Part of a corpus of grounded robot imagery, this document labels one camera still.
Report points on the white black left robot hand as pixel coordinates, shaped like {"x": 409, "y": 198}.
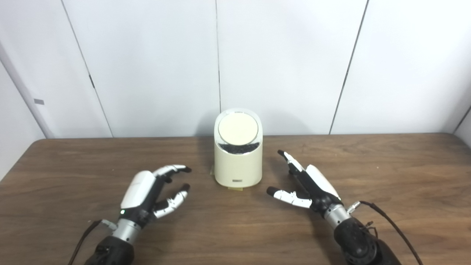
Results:
{"x": 138, "y": 191}

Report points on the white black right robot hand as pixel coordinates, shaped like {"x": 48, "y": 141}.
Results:
{"x": 318, "y": 184}

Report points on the cream-colored bin body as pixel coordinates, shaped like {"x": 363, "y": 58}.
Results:
{"x": 238, "y": 167}

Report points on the cream round bin lid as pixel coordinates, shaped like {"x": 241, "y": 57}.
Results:
{"x": 237, "y": 129}

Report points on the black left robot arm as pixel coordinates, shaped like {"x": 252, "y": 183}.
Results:
{"x": 112, "y": 248}

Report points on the grey wall label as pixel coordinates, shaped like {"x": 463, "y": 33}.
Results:
{"x": 39, "y": 102}

